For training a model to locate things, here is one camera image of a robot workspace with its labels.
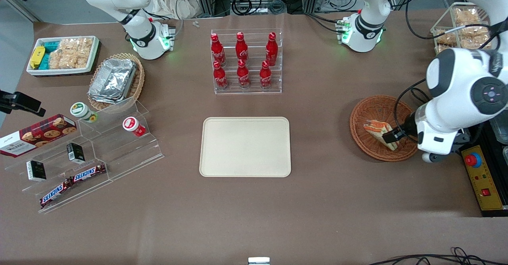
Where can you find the teal snack packet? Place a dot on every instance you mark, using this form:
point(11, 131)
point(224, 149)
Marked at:
point(50, 46)
point(45, 61)

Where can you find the red-lid white cup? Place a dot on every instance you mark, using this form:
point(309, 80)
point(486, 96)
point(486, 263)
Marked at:
point(133, 125)

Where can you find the clear rice cracker pack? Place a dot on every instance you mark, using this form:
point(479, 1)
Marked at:
point(58, 58)
point(84, 51)

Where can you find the brown chocolate bar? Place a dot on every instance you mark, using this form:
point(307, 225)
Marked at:
point(89, 172)
point(55, 194)

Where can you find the clear cracker bag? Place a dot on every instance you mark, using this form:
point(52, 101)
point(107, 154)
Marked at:
point(470, 16)
point(474, 37)
point(445, 38)

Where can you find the beige plastic tray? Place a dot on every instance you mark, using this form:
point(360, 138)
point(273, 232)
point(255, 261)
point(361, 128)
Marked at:
point(245, 146)

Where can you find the red tartan cookie box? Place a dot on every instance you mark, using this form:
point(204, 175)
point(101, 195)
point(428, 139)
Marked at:
point(37, 135)

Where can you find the yellow snack packet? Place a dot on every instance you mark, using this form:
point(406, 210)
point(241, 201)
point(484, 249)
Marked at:
point(37, 56)

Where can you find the oval light wicker basket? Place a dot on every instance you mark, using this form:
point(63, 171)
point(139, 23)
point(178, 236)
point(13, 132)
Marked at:
point(139, 82)

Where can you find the white rectangular snack bin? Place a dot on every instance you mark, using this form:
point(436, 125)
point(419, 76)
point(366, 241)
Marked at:
point(63, 71)

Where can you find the round brown wicker basket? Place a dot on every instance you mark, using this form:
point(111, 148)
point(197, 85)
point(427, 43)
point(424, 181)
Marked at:
point(369, 146)

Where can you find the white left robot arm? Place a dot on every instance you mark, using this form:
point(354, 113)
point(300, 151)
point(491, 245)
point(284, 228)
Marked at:
point(456, 90)

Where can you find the clear acrylic stepped shelf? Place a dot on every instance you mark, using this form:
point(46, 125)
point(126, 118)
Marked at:
point(119, 154)

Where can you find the yellow emergency stop box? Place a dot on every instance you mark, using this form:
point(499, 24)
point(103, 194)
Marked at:
point(482, 177)

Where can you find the green-lid white cup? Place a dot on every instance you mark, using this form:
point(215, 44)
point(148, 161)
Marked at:
point(82, 111)

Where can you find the clear acrylic bottle rack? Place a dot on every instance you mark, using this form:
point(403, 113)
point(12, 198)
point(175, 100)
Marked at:
point(246, 90)

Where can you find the cream cloth bag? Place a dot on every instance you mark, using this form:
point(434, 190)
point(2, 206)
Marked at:
point(170, 1)

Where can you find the small black box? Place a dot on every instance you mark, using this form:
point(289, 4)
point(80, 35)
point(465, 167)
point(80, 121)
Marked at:
point(35, 170)
point(75, 152)

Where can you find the stacked aluminium foil trays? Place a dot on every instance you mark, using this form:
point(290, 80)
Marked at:
point(113, 79)

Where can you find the black clamp mount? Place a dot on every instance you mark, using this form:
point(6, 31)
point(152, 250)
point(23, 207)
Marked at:
point(20, 102)

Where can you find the plastic-wrapped triangle sandwich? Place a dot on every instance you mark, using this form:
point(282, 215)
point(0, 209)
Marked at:
point(379, 130)

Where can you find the red cola bottle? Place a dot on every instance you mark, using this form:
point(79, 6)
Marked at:
point(241, 49)
point(220, 76)
point(271, 50)
point(217, 50)
point(243, 74)
point(265, 75)

